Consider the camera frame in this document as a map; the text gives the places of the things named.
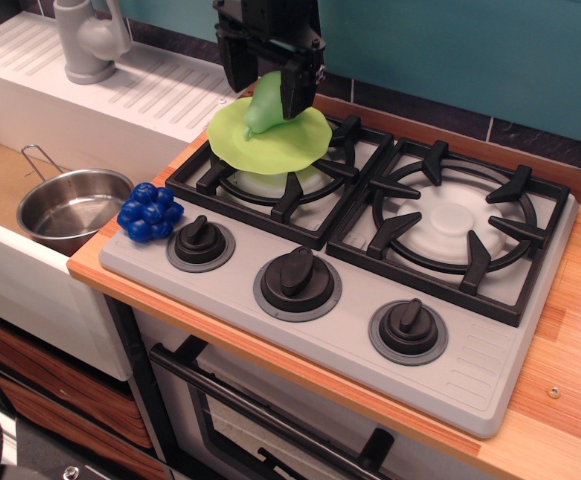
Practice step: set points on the blue toy blueberry cluster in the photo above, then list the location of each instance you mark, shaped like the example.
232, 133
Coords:
150, 213

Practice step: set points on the black left stove knob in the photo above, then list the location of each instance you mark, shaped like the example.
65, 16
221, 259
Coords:
200, 246

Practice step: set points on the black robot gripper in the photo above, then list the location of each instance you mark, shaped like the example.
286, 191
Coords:
276, 31

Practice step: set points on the green toy pear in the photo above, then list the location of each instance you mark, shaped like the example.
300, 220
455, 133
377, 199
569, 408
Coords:
266, 109

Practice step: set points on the black middle stove knob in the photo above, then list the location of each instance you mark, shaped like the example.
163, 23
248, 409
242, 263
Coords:
297, 287

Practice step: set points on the wooden drawer front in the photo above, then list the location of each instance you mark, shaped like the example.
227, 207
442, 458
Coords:
91, 392

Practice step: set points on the stainless steel pot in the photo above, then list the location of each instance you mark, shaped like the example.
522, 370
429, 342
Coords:
64, 212

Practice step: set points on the grey toy stove top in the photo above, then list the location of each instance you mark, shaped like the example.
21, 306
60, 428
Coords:
469, 386

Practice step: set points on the black burner grate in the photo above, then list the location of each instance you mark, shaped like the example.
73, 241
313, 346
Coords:
473, 234
304, 206

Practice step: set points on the black right burner grate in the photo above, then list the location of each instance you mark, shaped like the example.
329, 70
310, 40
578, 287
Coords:
473, 234

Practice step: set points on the black stove knob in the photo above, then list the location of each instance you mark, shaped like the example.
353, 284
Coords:
408, 333
200, 246
297, 287

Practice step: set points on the grey toy faucet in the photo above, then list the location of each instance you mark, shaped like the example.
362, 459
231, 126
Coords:
90, 45

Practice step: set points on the black left burner grate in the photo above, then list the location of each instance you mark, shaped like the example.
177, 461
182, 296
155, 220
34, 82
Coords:
304, 206

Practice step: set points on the toy oven door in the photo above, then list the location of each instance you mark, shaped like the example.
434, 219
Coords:
407, 458

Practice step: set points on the light green plastic plate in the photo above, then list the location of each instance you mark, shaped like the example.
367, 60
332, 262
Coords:
287, 147

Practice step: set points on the white toy sink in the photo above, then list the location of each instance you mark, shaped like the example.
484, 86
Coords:
135, 123

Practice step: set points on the black oven door handle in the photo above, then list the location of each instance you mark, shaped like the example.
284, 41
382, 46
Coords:
244, 430

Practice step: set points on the black right stove knob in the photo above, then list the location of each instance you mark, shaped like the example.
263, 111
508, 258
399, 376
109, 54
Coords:
408, 333

